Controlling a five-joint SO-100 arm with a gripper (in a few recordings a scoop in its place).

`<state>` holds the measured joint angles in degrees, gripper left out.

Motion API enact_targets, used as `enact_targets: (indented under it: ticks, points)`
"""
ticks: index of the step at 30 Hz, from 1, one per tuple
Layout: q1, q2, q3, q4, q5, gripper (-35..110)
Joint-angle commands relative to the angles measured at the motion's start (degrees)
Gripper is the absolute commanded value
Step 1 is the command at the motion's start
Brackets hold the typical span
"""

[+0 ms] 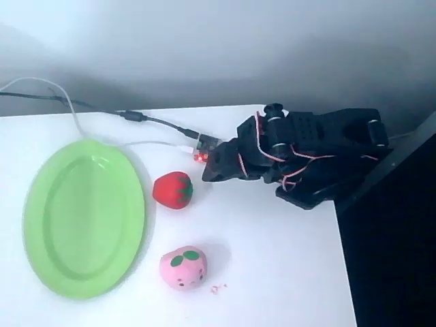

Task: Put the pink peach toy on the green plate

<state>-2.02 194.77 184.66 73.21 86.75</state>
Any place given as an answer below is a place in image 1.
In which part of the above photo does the pink peach plush toy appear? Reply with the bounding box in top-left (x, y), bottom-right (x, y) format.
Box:
top-left (159, 245), bottom-right (210, 292)

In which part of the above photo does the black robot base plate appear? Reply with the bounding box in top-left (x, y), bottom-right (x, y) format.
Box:
top-left (275, 176), bottom-right (340, 211)

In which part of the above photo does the green oval plastic plate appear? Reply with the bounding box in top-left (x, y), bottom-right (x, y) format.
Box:
top-left (22, 139), bottom-right (149, 301)

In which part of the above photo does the black cabinet with metal edge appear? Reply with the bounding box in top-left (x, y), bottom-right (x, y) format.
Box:
top-left (334, 111), bottom-right (436, 327)

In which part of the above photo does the thin white cable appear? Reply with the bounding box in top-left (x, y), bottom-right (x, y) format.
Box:
top-left (387, 129), bottom-right (420, 141)

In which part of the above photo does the white USB cable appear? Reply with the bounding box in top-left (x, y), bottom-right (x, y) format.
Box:
top-left (0, 77), bottom-right (198, 153)

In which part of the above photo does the red strawberry plush toy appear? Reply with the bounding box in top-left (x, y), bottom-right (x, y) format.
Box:
top-left (151, 170), bottom-right (195, 210)

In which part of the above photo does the green controller circuit board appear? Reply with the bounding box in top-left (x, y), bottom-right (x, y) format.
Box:
top-left (192, 134), bottom-right (223, 164)

